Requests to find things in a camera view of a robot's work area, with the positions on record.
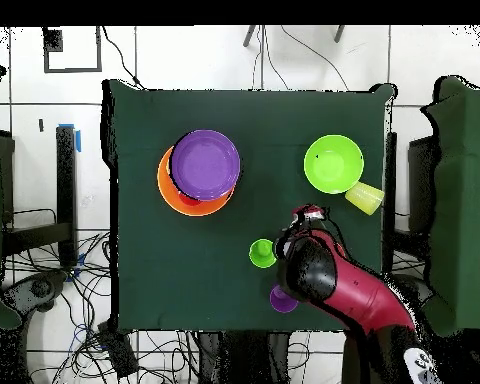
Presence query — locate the green bowl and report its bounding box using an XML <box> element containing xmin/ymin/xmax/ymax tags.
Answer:
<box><xmin>303</xmin><ymin>134</ymin><xmax>365</xmax><ymax>196</ymax></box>

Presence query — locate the yellow tapered cup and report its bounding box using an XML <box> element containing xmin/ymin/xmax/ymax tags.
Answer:
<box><xmin>344</xmin><ymin>181</ymin><xmax>386</xmax><ymax>216</ymax></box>

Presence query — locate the purple bowl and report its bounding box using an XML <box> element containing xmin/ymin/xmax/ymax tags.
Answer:
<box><xmin>170</xmin><ymin>128</ymin><xmax>242</xmax><ymax>202</ymax></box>

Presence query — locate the orange-red cup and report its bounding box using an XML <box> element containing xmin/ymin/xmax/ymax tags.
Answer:
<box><xmin>178</xmin><ymin>190</ymin><xmax>203</xmax><ymax>208</ymax></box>

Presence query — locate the large yellow-orange bowl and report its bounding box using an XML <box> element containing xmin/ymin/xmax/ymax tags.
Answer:
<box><xmin>156</xmin><ymin>145</ymin><xmax>236</xmax><ymax>218</ymax></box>

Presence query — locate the green stepped cup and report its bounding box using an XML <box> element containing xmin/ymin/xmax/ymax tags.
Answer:
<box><xmin>248</xmin><ymin>238</ymin><xmax>278</xmax><ymax>270</ymax></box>

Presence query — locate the purple cup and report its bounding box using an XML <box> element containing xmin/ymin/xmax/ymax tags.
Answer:
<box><xmin>269</xmin><ymin>283</ymin><xmax>300</xmax><ymax>314</ymax></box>

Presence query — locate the black box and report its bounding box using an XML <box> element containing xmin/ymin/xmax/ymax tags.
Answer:
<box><xmin>407</xmin><ymin>134</ymin><xmax>439</xmax><ymax>235</ymax></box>

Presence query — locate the grey office chair base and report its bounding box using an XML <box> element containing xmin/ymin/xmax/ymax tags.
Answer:
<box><xmin>399</xmin><ymin>273</ymin><xmax>435</xmax><ymax>309</ymax></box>

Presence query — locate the dark green tablecloth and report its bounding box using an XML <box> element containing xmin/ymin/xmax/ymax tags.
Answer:
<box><xmin>103</xmin><ymin>78</ymin><xmax>397</xmax><ymax>335</ymax></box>

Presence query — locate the black power strip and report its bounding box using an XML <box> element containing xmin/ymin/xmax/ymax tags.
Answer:
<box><xmin>97</xmin><ymin>319</ymin><xmax>139</xmax><ymax>379</ymax></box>

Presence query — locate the blue tape strip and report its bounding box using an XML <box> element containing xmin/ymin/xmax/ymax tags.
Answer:
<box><xmin>57</xmin><ymin>122</ymin><xmax>82</xmax><ymax>153</ymax></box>

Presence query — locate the black stand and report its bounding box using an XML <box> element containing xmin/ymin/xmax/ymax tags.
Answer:
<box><xmin>0</xmin><ymin>124</ymin><xmax>79</xmax><ymax>267</ymax></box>

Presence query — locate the dark office chair base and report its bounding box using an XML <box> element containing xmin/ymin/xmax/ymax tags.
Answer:
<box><xmin>1</xmin><ymin>270</ymin><xmax>69</xmax><ymax>325</ymax></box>

